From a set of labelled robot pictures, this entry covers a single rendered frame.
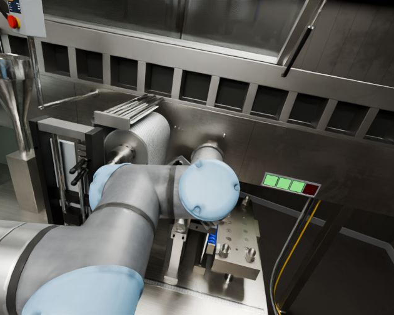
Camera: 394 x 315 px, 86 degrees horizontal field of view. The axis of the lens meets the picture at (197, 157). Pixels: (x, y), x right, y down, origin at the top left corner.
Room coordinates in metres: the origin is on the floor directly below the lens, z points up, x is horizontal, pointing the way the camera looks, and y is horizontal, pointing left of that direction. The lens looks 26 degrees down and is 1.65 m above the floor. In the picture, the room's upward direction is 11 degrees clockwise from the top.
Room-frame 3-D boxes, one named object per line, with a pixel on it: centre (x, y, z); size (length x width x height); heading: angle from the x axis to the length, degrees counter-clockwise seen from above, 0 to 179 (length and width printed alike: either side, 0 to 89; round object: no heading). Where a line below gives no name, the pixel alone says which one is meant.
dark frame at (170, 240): (0.72, 0.00, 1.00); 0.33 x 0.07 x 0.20; 176
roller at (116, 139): (0.70, 0.21, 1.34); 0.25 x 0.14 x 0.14; 176
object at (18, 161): (0.71, 0.68, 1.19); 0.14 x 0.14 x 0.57
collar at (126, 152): (0.55, 0.22, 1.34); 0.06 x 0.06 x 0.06; 86
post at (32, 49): (0.63, 0.52, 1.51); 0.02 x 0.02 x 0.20
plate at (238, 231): (0.70, -0.22, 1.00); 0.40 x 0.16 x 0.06; 176
